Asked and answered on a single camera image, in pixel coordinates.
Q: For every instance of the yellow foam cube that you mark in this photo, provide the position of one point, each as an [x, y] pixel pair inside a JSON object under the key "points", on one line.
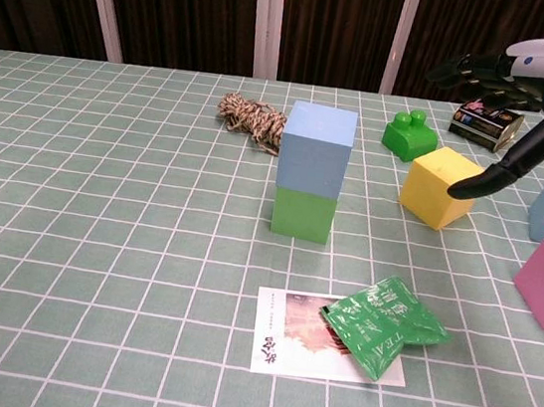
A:
{"points": [[428, 194]]}

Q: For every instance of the dark printed tin box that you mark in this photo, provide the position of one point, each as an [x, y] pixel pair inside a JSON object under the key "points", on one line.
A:
{"points": [[483, 126]]}

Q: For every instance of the green studded toy brick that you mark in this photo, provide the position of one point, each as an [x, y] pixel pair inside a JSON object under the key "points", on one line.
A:
{"points": [[408, 138]]}

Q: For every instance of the green foam cube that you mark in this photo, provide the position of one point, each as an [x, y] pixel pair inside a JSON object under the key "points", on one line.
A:
{"points": [[303, 215]]}

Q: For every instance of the brown white twine bundle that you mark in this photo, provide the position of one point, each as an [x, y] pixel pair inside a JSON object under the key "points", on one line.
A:
{"points": [[253, 118]]}

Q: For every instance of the green tea sachet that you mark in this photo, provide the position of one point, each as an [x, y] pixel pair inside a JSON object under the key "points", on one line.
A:
{"points": [[381, 323]]}

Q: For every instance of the dark pleated curtain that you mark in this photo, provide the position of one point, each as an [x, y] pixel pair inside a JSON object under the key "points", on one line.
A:
{"points": [[187, 7]]}

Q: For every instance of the white picture postcard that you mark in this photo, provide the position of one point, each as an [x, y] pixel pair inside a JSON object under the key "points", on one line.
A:
{"points": [[284, 335]]}

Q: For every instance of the green checked tablecloth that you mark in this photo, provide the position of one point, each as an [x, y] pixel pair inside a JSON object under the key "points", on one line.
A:
{"points": [[96, 240]]}

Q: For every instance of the white metal frame post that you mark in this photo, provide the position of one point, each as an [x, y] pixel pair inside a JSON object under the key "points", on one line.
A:
{"points": [[103, 0], [402, 35], [267, 22]]}

